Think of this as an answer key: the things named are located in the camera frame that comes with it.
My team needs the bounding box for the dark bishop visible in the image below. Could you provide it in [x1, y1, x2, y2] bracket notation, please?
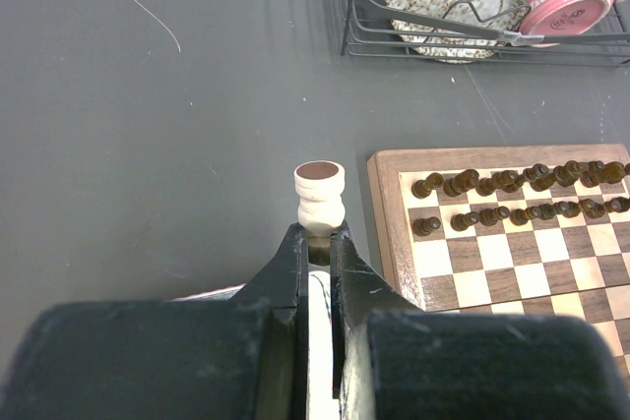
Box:
[580, 160, 610, 188]
[475, 169, 518, 197]

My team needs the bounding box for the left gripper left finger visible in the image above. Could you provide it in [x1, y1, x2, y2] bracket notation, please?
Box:
[1, 224, 308, 419]

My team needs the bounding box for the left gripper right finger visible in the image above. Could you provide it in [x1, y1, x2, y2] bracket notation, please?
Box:
[330, 225, 629, 419]

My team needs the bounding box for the black wire dish rack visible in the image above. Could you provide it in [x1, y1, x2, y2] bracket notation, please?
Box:
[339, 0, 629, 68]

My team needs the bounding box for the dark rook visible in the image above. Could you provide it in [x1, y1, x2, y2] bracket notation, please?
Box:
[411, 172, 444, 199]

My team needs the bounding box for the dark knight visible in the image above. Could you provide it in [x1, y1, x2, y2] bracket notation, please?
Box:
[443, 169, 479, 198]
[603, 161, 626, 184]

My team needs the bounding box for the dark king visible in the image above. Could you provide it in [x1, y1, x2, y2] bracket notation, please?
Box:
[552, 160, 589, 187]

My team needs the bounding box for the wooden chess board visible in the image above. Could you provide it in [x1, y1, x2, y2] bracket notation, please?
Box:
[368, 144, 629, 374]

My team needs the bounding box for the dark queen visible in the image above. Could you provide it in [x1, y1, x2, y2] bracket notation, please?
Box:
[514, 163, 556, 192]

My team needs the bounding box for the light chess piece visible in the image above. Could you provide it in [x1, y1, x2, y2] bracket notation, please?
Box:
[293, 160, 346, 238]

